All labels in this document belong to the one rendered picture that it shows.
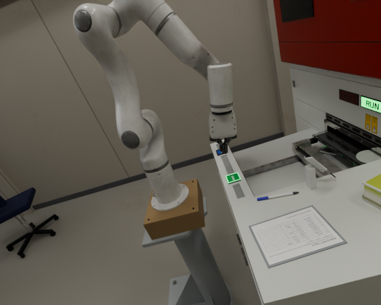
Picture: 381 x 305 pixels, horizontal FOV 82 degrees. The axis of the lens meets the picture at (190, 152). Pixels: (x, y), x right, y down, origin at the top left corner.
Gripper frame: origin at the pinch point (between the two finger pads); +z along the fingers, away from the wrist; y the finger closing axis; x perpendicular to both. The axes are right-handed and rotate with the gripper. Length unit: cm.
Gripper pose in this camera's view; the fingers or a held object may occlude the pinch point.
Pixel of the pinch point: (223, 148)
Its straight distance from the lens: 89.1
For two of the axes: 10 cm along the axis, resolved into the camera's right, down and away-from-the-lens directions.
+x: 0.6, 4.4, -8.9
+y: -9.9, 1.3, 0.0
